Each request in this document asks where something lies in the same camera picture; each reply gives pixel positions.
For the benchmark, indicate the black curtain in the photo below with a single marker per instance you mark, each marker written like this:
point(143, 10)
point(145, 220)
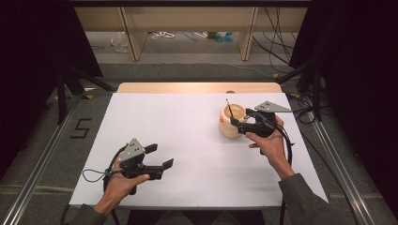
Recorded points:
point(359, 78)
point(28, 62)

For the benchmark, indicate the aluminium floor rail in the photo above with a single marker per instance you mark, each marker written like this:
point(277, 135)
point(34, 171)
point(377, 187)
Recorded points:
point(341, 175)
point(37, 175)

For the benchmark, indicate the blue plastic bottle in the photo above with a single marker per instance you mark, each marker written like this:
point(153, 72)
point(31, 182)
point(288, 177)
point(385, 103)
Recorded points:
point(228, 37)
point(219, 38)

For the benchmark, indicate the person's left hand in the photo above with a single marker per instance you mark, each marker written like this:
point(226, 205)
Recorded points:
point(117, 187)

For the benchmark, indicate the wooden shelf unit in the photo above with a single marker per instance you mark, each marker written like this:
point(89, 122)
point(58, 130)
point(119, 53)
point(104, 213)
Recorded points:
point(187, 18)

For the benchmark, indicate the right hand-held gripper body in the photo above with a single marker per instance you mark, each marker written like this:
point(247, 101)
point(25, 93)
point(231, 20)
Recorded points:
point(269, 108)

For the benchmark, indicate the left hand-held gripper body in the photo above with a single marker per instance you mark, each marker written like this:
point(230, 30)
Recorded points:
point(133, 151)

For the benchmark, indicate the thin black pen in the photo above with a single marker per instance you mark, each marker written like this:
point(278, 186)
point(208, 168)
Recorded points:
point(229, 108)

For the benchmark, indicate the clear plastic bag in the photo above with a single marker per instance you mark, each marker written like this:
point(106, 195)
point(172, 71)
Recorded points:
point(120, 42)

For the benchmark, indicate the white table cover sheet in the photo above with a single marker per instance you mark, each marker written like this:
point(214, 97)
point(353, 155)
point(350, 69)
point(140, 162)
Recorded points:
point(187, 131)

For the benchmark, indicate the cream ribbed pen holder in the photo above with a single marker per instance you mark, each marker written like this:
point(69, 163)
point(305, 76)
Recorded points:
point(226, 128)

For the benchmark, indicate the black metal stand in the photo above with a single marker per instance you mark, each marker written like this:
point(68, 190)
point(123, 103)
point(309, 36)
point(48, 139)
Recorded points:
point(316, 100)
point(61, 100)

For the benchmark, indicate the person's right hand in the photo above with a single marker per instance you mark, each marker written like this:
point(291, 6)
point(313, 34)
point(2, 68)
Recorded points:
point(273, 146)

